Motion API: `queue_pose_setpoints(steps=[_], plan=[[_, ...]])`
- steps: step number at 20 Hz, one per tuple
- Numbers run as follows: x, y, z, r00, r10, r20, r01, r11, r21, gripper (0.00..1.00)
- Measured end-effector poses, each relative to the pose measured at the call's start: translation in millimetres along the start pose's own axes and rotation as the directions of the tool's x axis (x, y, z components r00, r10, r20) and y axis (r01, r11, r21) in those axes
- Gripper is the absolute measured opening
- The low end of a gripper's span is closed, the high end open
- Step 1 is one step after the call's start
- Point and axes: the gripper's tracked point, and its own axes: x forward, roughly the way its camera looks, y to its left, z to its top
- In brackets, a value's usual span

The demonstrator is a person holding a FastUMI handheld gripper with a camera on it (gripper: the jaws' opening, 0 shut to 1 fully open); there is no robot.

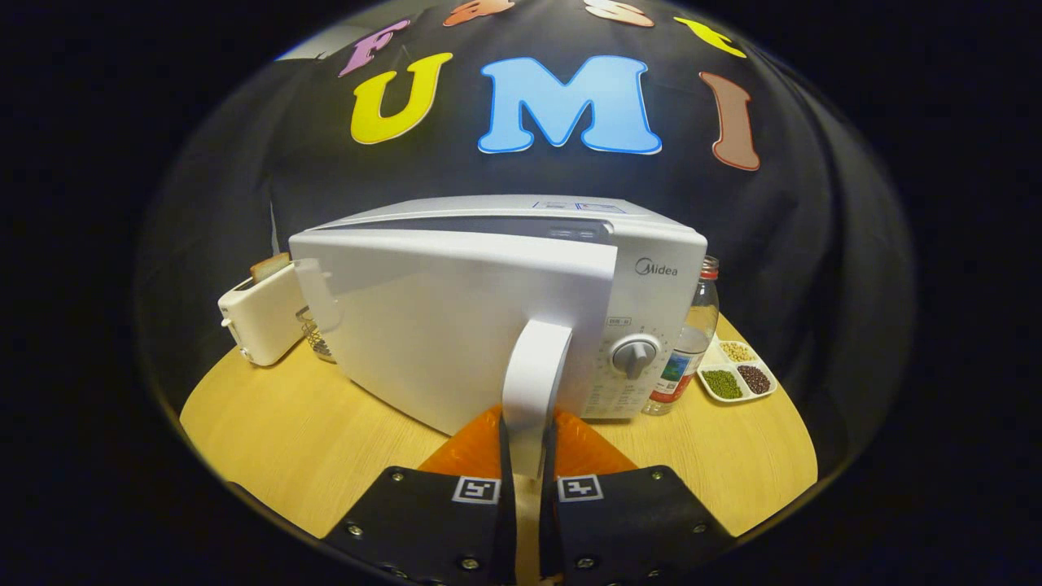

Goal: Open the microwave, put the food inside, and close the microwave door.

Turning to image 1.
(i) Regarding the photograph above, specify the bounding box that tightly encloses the black backdrop cloth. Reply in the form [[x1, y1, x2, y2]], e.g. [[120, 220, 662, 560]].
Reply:
[[134, 0, 917, 481]]

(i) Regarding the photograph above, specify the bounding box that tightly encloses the clear plastic water bottle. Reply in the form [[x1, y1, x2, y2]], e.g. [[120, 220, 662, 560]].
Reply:
[[641, 255, 720, 417]]

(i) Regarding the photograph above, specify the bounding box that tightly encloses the brown toast slice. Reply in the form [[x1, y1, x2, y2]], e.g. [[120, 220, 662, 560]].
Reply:
[[249, 252, 291, 284]]

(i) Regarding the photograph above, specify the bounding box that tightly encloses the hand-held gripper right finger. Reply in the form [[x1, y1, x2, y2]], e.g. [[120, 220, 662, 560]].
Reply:
[[537, 409, 738, 586]]

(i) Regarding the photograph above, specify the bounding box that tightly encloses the white microwave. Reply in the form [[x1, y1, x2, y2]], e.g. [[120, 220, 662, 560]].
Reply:
[[288, 195, 708, 481]]

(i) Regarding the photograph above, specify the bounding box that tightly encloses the white divided dish of beans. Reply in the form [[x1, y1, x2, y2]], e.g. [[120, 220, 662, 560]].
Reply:
[[697, 339, 778, 405]]

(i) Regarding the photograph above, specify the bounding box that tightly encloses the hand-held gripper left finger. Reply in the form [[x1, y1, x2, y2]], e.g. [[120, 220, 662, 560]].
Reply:
[[322, 405, 518, 586]]

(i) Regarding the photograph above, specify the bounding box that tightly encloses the cream toaster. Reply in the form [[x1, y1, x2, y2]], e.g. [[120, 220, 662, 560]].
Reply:
[[217, 260, 309, 367]]

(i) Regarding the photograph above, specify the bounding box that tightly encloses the wire mesh basket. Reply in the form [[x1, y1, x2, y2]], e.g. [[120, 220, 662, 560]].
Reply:
[[296, 306, 336, 364]]

